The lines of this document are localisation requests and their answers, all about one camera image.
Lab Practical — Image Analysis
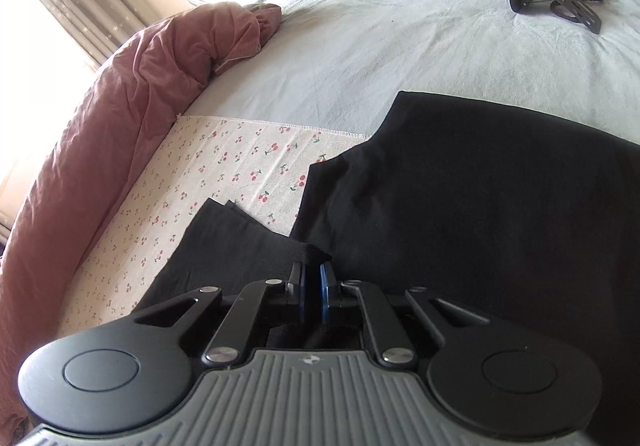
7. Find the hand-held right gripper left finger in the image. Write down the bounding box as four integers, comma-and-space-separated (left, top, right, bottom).
132, 262, 307, 369

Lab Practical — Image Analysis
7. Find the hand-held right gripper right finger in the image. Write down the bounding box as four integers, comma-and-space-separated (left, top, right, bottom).
320, 261, 491, 369

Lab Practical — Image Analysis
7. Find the cherry print bed sheet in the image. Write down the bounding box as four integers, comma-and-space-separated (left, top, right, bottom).
60, 115, 377, 327

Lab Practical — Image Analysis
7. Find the black cloth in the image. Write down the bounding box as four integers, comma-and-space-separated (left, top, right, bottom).
290, 91, 640, 446

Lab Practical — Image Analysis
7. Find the pink duvet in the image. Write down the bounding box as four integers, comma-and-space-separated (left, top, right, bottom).
0, 1, 283, 434

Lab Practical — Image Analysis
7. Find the light blue bed sheet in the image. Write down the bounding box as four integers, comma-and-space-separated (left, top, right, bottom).
192, 0, 640, 147

